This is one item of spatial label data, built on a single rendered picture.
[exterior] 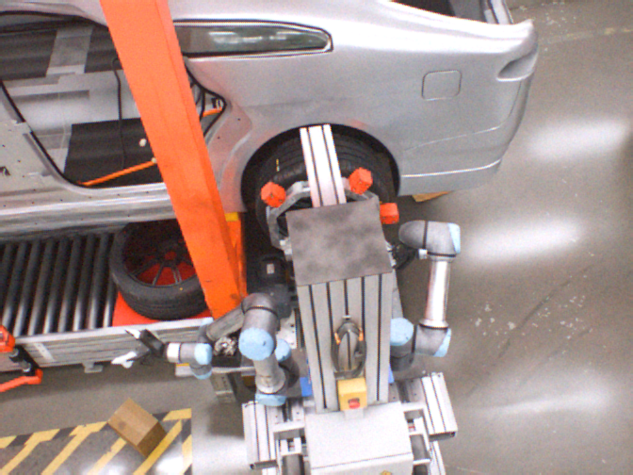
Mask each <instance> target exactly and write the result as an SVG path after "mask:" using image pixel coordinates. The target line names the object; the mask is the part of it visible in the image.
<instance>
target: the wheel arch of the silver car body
mask: <svg viewBox="0 0 633 475"><path fill-rule="evenodd" d="M325 124H328V125H329V126H330V128H331V133H334V134H339V135H340V134H341V135H344V136H349V137H352V138H354V139H357V140H360V141H361V142H363V143H365V144H366V145H368V146H369V147H370V148H371V149H372V150H373V151H374V152H375V153H384V154H386V155H387V156H388V159H389V163H390V168H391V173H392V178H393V183H394V188H395V193H396V196H397V197H398V195H399V193H400V189H401V172H400V167H399V165H398V161H397V159H396V157H395V156H394V154H393V153H392V151H391V150H390V149H389V148H388V147H387V146H386V145H385V144H384V143H383V142H382V141H381V140H380V139H378V138H377V137H375V136H374V135H372V134H370V133H369V132H367V131H365V130H363V129H361V128H358V127H355V126H352V125H348V124H343V123H307V124H302V125H298V126H294V127H291V128H288V129H286V130H284V131H282V132H280V133H278V134H276V135H274V136H272V137H271V138H269V139H267V140H266V141H265V142H263V143H262V144H261V145H260V146H259V147H258V148H256V149H255V151H254V152H253V153H252V154H251V155H250V157H249V158H248V160H247V161H246V163H245V165H244V167H243V169H242V172H241V174H240V177H239V183H238V194H239V200H240V203H241V205H242V207H243V209H244V211H245V212H247V211H248V198H247V171H248V168H249V167H250V166H252V165H259V164H260V163H261V162H262V160H263V159H264V158H265V156H267V154H269V152H270V151H272V150H273V149H274V148H276V147H277V146H279V145H280V144H282V143H283V139H282V136H283V132H284V142H287V141H288V140H291V139H294V138H296V137H297V129H298V128H299V127H301V126H303V125H304V127H313V126H320V125H325Z"/></svg>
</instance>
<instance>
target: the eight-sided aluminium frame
mask: <svg viewBox="0 0 633 475"><path fill-rule="evenodd" d="M341 180H342V185H343V189H344V193H345V194H346V195H347V196H349V197H350V198H352V199H354V200H356V201H363V200H370V199H375V202H376V206H377V209H378V213H379V216H380V210H381V209H380V202H379V197H378V196H377V195H375V193H372V192H370V191H368V190H366V191H365V192H364V193H363V194H362V195H361V194H358V193H356V192H353V191H350V185H349V179H347V178H345V177H343V178H341ZM308 196H311V190H310V186H309V181H305V182H302V181H300V182H296V183H295V184H294V185H292V187H290V188H289V189H288V190H287V191H286V192H285V202H283V203H282V204H281V205H280V206H278V207H277V208H276V207H274V206H272V205H269V206H268V207H267V222H268V229H269V233H270V239H271V244H272V245H273V246H275V247H276V248H279V249H281V247H280V240H284V238H285V236H284V235H282V234H280V233H279V229H278V223H277V219H276V218H277V217H278V216H279V215H280V214H282V213H283V212H284V211H285V210H286V209H287V208H289V207H290V206H291V205H292V204H294V203H295V202H296V201H297V200H298V199H299V198H301V197H308Z"/></svg>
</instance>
